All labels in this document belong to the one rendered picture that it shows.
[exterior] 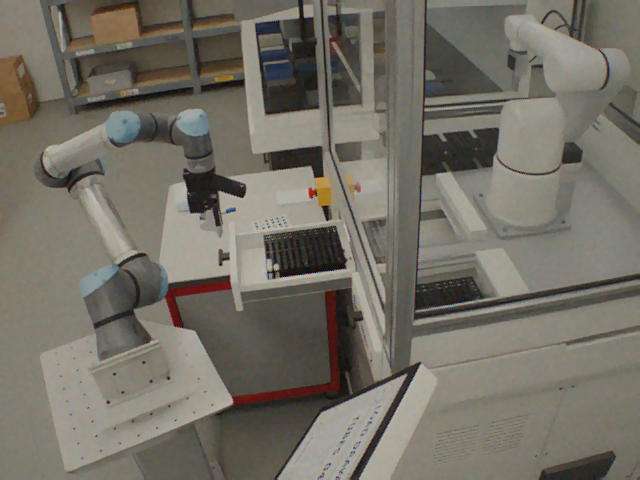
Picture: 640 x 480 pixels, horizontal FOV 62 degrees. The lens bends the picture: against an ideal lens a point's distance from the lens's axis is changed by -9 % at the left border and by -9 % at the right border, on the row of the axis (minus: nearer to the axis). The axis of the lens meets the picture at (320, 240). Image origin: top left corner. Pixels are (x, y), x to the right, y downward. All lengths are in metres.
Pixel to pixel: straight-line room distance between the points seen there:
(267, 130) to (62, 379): 1.27
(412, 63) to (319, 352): 1.46
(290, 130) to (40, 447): 1.68
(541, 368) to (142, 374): 0.98
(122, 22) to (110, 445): 4.28
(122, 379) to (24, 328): 1.72
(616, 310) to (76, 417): 1.35
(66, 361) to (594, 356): 1.41
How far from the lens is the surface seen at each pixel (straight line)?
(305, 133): 2.39
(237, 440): 2.35
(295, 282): 1.59
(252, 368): 2.19
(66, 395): 1.65
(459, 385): 1.37
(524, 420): 1.62
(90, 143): 1.52
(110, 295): 1.52
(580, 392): 1.62
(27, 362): 2.99
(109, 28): 5.34
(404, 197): 0.97
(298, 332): 2.07
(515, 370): 1.40
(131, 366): 1.49
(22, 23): 5.98
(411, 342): 1.21
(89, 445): 1.52
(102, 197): 1.73
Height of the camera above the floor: 1.91
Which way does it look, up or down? 36 degrees down
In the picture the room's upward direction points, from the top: 4 degrees counter-clockwise
